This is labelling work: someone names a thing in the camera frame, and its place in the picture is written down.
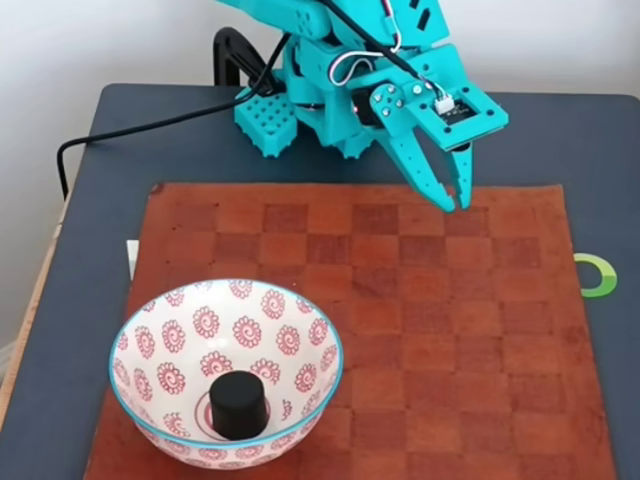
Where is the black camera cable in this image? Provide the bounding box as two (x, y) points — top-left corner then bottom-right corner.
(319, 0), (444, 97)

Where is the black table clamp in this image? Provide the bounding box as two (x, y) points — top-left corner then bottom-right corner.
(213, 27), (279, 92)

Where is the brown leather chessboard mat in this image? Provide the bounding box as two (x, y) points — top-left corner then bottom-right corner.
(82, 182), (619, 480)

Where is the turquoise camera box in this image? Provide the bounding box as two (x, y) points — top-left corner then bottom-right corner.
(407, 83), (510, 152)

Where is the green ring sticker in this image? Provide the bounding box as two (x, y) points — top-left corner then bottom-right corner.
(573, 253), (619, 300)

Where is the black power cable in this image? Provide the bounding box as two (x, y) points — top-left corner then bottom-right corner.
(56, 37), (291, 201)

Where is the white red servo wire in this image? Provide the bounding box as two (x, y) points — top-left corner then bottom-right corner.
(329, 0), (406, 86)

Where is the black cylinder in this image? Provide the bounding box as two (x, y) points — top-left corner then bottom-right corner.
(208, 370), (268, 441)

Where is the white bowl with red flowers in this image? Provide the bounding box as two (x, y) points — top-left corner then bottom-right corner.
(108, 278), (346, 471)

